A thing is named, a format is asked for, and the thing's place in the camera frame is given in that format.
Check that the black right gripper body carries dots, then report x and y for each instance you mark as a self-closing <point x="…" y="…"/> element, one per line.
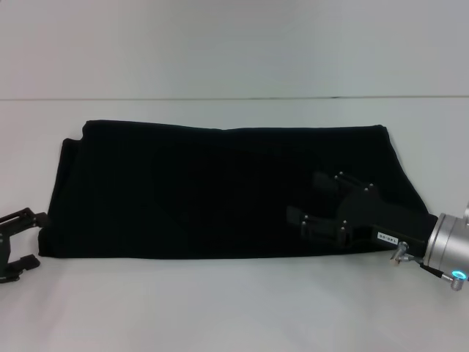
<point x="377" y="220"/>

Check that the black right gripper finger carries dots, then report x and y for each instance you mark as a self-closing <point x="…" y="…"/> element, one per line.
<point x="315" y="225"/>
<point x="329" y="181"/>

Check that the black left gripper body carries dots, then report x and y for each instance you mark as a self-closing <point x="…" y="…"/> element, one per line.
<point x="11" y="234"/>

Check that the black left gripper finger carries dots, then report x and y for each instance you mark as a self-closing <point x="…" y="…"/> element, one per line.
<point x="40" y="219"/>
<point x="25" y="264"/>

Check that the black t-shirt with FREE print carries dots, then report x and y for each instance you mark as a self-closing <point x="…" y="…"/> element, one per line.
<point x="183" y="190"/>

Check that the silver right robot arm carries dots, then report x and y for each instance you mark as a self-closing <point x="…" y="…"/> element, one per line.
<point x="450" y="242"/>

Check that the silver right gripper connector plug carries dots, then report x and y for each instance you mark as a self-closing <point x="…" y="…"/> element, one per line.
<point x="400" y="253"/>

